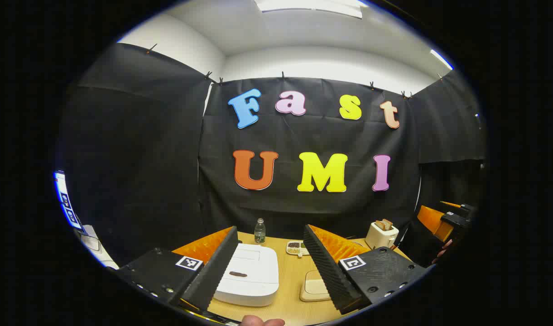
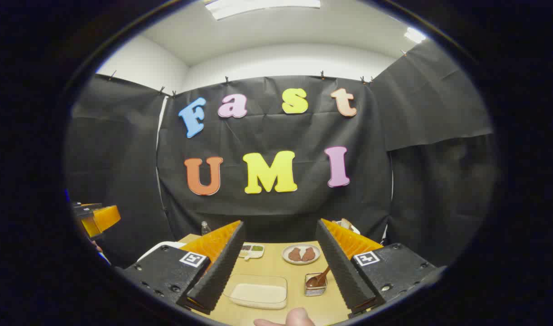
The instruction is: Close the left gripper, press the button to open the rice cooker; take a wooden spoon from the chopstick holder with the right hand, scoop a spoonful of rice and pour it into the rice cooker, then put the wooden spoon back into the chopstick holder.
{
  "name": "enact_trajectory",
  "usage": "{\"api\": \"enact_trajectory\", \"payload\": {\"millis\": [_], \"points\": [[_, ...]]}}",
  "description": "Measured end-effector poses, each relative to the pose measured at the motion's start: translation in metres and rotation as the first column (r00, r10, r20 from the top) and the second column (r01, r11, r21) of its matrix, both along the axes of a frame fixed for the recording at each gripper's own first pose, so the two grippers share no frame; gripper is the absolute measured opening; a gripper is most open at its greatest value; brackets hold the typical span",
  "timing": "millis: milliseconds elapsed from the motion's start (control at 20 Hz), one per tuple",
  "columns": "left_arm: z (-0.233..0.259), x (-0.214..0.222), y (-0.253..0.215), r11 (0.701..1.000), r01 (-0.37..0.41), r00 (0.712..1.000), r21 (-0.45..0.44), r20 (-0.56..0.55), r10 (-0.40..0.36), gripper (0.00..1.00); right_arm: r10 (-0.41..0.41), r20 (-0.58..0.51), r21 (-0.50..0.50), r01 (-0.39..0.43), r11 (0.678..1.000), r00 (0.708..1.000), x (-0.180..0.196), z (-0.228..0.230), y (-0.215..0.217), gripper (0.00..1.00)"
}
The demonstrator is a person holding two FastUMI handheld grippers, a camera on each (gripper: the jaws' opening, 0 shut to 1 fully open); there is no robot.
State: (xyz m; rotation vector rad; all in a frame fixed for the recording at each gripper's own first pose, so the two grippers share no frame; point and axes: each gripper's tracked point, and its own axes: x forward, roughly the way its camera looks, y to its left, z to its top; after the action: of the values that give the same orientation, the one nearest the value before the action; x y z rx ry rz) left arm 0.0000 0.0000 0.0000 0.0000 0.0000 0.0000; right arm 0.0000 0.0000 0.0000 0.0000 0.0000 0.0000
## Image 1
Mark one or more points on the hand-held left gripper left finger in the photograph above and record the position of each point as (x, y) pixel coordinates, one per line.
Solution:
(213, 271)

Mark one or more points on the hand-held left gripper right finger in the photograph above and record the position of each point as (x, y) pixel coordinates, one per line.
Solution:
(328, 276)

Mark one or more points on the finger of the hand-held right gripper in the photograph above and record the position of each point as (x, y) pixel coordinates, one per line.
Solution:
(449, 204)
(432, 222)

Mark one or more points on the white rice cooker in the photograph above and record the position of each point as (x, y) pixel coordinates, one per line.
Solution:
(253, 271)

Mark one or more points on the toast slice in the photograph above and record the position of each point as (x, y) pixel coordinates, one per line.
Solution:
(388, 223)
(379, 224)

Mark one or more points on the divided dish of beans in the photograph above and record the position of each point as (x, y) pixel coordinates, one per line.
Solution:
(294, 247)

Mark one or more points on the white toaster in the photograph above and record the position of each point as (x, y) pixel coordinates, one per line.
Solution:
(380, 237)

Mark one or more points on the clear plastic water bottle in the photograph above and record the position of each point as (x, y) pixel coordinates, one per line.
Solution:
(259, 233)

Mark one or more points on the black backdrop cloth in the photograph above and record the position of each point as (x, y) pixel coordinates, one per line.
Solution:
(312, 213)

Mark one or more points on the white sheet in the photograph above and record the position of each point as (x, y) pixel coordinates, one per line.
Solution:
(93, 242)

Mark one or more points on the small ceiling light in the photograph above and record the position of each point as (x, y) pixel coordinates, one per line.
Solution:
(441, 59)

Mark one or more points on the blue-edged board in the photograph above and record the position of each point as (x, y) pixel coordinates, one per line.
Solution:
(65, 199)

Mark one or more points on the large ceiling light panel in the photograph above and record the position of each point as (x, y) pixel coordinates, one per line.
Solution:
(310, 5)

